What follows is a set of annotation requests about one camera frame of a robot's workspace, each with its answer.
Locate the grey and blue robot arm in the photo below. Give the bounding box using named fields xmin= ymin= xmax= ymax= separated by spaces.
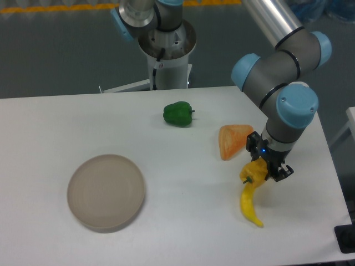
xmin=110 ymin=1 xmax=332 ymax=181

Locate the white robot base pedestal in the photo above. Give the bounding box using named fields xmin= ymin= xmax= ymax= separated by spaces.
xmin=102 ymin=20 xmax=196 ymax=93

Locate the beige round plate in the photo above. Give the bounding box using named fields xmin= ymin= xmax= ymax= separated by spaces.
xmin=67 ymin=154 xmax=145 ymax=233

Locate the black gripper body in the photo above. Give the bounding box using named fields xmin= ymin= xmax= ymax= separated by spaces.
xmin=258 ymin=141 xmax=290 ymax=173

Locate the black clamp at table edge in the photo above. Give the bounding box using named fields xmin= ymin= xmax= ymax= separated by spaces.
xmin=334 ymin=224 xmax=354 ymax=254

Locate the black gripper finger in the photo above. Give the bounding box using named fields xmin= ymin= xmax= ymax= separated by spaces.
xmin=271 ymin=165 xmax=294 ymax=182
xmin=246 ymin=131 xmax=260 ymax=161

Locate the white furniture at right edge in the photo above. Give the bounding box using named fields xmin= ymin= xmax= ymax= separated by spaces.
xmin=329 ymin=106 xmax=354 ymax=151

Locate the green bell pepper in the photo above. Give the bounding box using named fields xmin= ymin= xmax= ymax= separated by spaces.
xmin=163 ymin=101 xmax=195 ymax=127

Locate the yellow chili pepper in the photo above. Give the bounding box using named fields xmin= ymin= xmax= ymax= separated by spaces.
xmin=239 ymin=158 xmax=268 ymax=228

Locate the black cable on pedestal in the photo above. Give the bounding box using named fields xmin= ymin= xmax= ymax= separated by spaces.
xmin=151 ymin=47 xmax=166 ymax=91

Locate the orange triangular sandwich toy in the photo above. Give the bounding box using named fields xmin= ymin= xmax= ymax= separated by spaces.
xmin=219 ymin=125 xmax=254 ymax=161

